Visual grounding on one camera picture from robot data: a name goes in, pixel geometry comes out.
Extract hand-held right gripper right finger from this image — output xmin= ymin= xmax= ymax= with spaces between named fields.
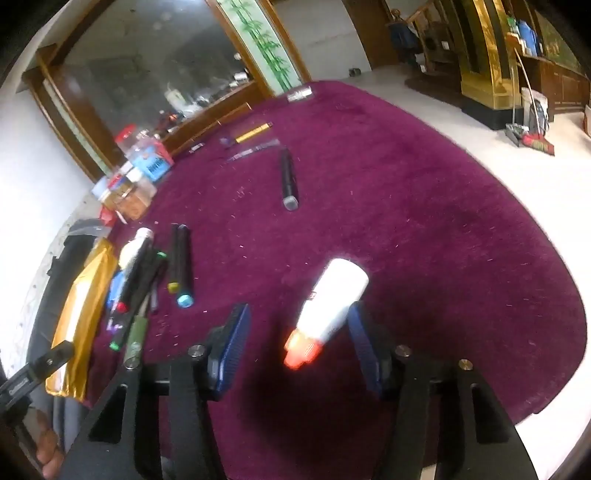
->
xmin=346 ymin=300 xmax=541 ymax=480

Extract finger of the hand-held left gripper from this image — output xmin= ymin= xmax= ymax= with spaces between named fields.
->
xmin=28 ymin=340 xmax=75 ymax=376

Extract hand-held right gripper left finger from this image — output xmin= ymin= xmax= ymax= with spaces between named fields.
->
xmin=69 ymin=302 xmax=252 ymax=480

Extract yellow cardboard tray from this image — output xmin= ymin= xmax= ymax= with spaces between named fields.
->
xmin=45 ymin=240 xmax=120 ymax=401

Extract white glue bottle orange cap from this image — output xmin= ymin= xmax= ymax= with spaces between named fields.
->
xmin=283 ymin=257 xmax=370 ymax=370

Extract dark green lighter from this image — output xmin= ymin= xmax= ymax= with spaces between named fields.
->
xmin=122 ymin=314 xmax=149 ymax=370

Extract small white bottle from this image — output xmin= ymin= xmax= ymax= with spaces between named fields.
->
xmin=117 ymin=227 xmax=154 ymax=271

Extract black marker grey cap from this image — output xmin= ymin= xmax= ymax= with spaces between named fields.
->
xmin=278 ymin=147 xmax=300 ymax=212

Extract person's left hand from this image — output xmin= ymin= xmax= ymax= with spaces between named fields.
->
xmin=34 ymin=411 xmax=63 ymax=478

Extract black sofa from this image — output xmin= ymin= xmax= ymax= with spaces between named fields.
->
xmin=18 ymin=231 xmax=112 ymax=370

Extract blue pen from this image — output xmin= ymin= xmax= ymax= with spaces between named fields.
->
xmin=107 ymin=270 xmax=125 ymax=315

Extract grey plastic bag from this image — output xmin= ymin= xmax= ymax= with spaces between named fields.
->
xmin=69 ymin=219 xmax=112 ymax=238

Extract maroon table cloth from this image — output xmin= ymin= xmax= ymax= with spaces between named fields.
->
xmin=85 ymin=80 xmax=587 ymax=480

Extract clear jar brown contents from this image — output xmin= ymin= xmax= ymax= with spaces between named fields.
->
xmin=111 ymin=178 xmax=158 ymax=222

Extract clear thin pen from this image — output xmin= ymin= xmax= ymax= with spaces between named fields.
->
xmin=226 ymin=138 xmax=282 ymax=162

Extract blue labelled container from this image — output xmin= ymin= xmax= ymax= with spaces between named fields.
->
xmin=131 ymin=138 xmax=175 ymax=182

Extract yellow pencil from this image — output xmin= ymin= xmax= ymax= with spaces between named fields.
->
xmin=235 ymin=122 xmax=273 ymax=144

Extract red broom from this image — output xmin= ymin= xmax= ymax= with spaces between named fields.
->
xmin=522 ymin=134 xmax=557 ymax=158

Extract white bin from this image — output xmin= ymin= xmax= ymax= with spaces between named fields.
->
xmin=522 ymin=88 xmax=550 ymax=134

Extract wooden framed mirror cabinet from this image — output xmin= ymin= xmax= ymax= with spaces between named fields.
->
xmin=23 ymin=0 xmax=278 ymax=181

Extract bamboo painted panel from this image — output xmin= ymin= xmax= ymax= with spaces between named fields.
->
xmin=217 ymin=0 xmax=301 ymax=93

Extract blue clothing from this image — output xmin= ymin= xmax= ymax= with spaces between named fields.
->
xmin=388 ymin=18 xmax=421 ymax=65

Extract wooden chair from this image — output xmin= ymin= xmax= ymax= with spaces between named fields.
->
xmin=406 ymin=0 xmax=462 ymax=77

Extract brown wooden door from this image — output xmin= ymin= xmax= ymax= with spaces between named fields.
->
xmin=344 ymin=0 xmax=393 ymax=70

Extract gold column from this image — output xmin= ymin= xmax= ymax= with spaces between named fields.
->
xmin=457 ymin=0 xmax=522 ymax=130

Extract dark wooden sideboard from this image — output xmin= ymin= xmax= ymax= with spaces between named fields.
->
xmin=503 ymin=0 xmax=591 ymax=116

